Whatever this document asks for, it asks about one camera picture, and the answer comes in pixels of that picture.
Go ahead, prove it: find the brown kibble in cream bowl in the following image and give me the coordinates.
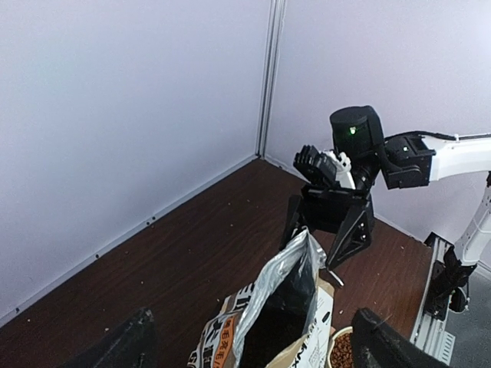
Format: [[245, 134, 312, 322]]
[[330, 333, 353, 368]]

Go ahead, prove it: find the front aluminium rail frame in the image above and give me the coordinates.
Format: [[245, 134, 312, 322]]
[[408, 233, 491, 367]]

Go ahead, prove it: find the right aluminium corner post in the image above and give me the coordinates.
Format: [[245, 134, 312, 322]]
[[255, 0, 287, 159]]

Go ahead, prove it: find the silver metal scoop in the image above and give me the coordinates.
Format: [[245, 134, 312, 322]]
[[328, 270, 344, 288]]

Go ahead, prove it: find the brown pet food bag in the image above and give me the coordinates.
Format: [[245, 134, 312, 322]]
[[187, 228, 334, 368]]

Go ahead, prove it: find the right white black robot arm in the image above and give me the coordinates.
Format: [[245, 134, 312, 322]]
[[282, 106, 490, 271]]

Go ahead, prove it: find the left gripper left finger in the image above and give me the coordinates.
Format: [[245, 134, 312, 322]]
[[61, 307, 157, 367]]

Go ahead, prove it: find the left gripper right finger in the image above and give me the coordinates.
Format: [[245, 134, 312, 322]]
[[351, 307, 448, 368]]

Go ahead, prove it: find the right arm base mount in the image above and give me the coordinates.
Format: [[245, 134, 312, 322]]
[[423, 232, 477, 320]]

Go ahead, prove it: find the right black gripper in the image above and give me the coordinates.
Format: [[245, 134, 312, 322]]
[[279, 184, 374, 271]]

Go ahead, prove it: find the cream cat-ear pet bowl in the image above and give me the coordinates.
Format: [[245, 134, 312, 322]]
[[327, 327, 354, 368]]

